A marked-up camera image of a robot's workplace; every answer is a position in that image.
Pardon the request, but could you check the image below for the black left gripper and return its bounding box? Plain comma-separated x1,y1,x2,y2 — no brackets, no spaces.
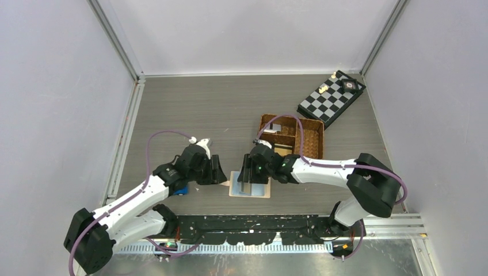
188,154,226,185

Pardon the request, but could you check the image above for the beige leather card holder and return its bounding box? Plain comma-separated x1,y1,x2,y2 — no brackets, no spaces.
220,171,271,198

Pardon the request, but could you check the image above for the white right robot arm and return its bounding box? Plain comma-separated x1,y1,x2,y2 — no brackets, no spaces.
238,144,407,236

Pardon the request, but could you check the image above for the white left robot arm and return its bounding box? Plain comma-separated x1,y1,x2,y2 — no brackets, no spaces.
63,138,227,275

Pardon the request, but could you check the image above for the blue yellow toy car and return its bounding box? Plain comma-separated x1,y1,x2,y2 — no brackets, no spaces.
173,185,189,196

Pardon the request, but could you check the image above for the woven wicker divided basket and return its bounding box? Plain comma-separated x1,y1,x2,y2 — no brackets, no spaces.
258,114,325,159

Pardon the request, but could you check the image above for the black white chessboard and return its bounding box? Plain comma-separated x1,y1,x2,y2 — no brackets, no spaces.
297,70,366,129

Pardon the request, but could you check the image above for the small black square box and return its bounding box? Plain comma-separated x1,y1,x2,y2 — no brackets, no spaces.
341,78,360,94

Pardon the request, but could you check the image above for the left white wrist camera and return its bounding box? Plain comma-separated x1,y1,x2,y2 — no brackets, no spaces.
196,138,212,159

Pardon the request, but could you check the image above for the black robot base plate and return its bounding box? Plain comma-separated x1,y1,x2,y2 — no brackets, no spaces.
140,214,367,247

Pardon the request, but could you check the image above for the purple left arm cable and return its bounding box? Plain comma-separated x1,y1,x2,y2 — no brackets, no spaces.
67,130,205,276

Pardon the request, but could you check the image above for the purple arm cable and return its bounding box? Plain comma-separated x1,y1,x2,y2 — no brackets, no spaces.
254,114,408,261
67,130,205,276

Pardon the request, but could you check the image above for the aluminium frame rail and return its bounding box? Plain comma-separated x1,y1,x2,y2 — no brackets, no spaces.
87,1,146,201

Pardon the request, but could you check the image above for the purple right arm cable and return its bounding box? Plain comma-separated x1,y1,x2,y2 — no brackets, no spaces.
254,114,408,261

